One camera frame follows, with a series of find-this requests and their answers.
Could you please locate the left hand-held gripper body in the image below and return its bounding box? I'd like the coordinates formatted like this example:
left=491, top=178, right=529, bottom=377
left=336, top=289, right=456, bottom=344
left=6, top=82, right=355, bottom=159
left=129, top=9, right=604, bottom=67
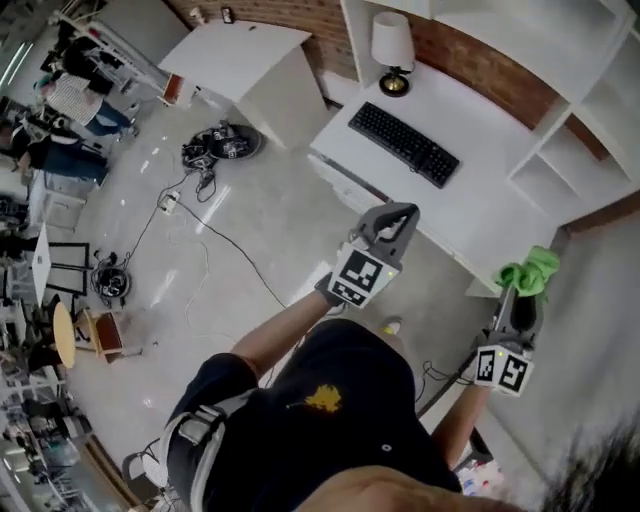
left=329, top=229, right=404, bottom=310

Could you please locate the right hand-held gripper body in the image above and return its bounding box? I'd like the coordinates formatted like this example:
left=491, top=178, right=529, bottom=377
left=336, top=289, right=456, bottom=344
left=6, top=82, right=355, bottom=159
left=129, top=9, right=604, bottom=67
left=473, top=326, right=539, bottom=399

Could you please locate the green cloth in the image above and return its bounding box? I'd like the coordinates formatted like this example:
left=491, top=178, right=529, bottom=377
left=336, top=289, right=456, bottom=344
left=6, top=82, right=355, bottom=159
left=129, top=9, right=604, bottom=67
left=492, top=244, right=562, bottom=306

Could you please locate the white shelf unit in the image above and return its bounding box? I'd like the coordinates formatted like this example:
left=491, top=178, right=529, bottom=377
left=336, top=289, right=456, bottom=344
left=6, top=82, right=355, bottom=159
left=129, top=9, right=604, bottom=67
left=339, top=0, right=640, bottom=227

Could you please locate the person's right forearm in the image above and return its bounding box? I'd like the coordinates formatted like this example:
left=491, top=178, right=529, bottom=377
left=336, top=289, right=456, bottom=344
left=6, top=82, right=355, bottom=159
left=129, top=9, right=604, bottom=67
left=432, top=382, right=494, bottom=471

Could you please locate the person's left forearm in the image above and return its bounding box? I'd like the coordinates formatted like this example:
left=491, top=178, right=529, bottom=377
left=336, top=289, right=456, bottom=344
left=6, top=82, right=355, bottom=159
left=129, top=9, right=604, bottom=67
left=232, top=288, right=332, bottom=377

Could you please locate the white desk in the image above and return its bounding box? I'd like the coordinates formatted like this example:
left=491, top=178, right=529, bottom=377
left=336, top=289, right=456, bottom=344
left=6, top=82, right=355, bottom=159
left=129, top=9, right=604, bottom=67
left=307, top=59, right=571, bottom=299

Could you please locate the person's left hand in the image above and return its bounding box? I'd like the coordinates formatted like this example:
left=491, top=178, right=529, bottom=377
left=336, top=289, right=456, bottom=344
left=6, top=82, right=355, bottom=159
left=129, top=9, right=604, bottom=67
left=314, top=272, right=352, bottom=313

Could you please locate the black keyboard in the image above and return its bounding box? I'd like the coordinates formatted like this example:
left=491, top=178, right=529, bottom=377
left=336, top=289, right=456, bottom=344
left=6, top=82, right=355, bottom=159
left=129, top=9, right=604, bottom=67
left=348, top=101, right=461, bottom=190

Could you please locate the person's face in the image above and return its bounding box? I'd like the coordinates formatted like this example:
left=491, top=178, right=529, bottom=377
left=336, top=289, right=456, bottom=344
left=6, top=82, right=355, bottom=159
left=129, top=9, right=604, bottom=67
left=294, top=464, right=526, bottom=512

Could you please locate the person's black shirt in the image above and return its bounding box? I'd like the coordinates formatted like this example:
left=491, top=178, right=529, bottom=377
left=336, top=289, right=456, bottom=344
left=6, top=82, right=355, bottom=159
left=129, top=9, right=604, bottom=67
left=164, top=319, right=464, bottom=512

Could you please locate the white shade table lamp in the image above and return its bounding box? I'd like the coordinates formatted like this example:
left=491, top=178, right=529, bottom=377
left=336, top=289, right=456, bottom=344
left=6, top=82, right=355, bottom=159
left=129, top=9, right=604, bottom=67
left=369, top=10, right=417, bottom=99

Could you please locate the reddish brown box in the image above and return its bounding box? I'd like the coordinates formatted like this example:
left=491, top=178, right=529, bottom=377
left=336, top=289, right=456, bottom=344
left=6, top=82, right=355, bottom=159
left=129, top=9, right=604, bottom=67
left=159, top=73, right=186, bottom=107

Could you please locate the wooden chair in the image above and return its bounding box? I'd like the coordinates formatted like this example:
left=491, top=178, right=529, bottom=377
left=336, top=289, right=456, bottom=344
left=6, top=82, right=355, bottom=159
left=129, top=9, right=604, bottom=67
left=74, top=307, right=144, bottom=364

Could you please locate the white metal rack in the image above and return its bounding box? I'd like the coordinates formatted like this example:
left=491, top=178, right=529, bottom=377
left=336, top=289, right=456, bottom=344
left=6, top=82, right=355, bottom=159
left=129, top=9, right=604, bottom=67
left=52, top=9, right=169, bottom=99

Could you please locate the grey metal chair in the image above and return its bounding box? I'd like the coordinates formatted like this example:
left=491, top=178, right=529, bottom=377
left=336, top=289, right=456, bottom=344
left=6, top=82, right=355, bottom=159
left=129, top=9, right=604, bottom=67
left=122, top=439, right=169, bottom=501

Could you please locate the round wooden table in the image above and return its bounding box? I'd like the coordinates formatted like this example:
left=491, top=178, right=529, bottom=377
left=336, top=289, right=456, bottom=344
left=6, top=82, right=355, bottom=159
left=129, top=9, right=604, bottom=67
left=52, top=301, right=77, bottom=370

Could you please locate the white drawer cabinet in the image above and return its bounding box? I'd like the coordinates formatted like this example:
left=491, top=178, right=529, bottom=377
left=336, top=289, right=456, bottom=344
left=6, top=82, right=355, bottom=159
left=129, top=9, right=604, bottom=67
left=27, top=169, right=89, bottom=234

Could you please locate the white side table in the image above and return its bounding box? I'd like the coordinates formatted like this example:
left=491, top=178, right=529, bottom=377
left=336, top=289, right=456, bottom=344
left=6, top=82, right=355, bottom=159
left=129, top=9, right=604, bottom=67
left=30, top=222, right=52, bottom=306

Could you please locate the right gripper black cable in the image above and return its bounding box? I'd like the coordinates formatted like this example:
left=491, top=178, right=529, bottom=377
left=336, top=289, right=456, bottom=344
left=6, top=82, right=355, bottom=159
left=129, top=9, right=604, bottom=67
left=416, top=349, right=480, bottom=417

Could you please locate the black floor cable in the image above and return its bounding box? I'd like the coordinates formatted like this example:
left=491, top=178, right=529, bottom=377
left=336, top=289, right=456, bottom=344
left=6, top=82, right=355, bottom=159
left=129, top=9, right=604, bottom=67
left=177, top=201, right=289, bottom=311

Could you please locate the white floor cable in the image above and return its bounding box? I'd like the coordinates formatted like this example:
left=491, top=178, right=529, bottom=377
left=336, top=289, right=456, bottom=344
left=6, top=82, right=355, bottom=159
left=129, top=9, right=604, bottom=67
left=167, top=219, right=237, bottom=347

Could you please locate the round black device with cables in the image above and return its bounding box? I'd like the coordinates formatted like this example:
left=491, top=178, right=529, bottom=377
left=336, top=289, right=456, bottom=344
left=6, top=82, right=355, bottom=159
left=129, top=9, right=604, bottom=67
left=180, top=119, right=263, bottom=169
left=91, top=252, right=134, bottom=306

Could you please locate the black frame stand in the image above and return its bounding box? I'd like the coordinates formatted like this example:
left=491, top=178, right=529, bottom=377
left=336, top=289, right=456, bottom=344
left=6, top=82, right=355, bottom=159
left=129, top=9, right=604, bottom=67
left=47, top=241, right=92, bottom=302

